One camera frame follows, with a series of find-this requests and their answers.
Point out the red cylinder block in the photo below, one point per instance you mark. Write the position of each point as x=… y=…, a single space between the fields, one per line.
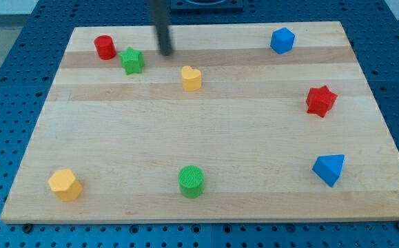
x=105 y=47

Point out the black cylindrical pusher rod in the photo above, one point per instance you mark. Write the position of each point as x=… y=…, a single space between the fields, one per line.
x=158 y=9

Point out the red star block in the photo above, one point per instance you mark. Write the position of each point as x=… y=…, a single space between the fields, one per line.
x=320 y=100

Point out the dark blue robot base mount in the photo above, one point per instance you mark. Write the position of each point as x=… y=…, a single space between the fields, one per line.
x=199 y=6

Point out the yellow hexagon block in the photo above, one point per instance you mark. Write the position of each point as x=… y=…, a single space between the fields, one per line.
x=65 y=185

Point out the blue cube block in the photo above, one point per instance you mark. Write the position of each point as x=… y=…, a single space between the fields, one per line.
x=282 y=40

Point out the yellow heart block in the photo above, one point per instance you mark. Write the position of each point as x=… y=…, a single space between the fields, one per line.
x=191 y=78

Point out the light wooden board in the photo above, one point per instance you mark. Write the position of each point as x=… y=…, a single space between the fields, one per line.
x=126 y=137

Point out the blue triangular prism block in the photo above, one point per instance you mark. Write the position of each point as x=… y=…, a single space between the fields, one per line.
x=329 y=168

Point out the green star block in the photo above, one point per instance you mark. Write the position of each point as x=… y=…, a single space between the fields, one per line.
x=132 y=61

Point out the green cylinder block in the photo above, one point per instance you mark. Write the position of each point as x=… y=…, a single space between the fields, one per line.
x=191 y=181

